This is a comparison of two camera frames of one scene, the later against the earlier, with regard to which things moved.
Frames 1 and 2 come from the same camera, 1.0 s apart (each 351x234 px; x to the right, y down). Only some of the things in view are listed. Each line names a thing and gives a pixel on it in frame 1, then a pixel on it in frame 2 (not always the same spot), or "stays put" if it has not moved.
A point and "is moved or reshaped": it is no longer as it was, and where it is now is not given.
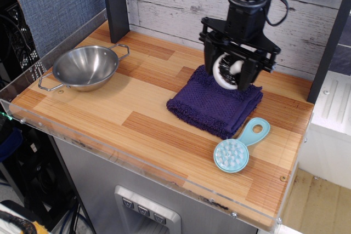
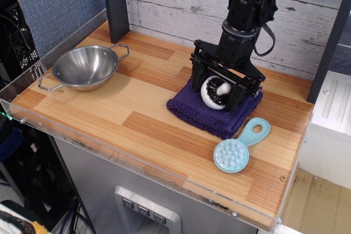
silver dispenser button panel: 140,215 stays put
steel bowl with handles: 84,68 stays put
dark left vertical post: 116,4 stays put
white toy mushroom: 226,70 is moved or reshaped
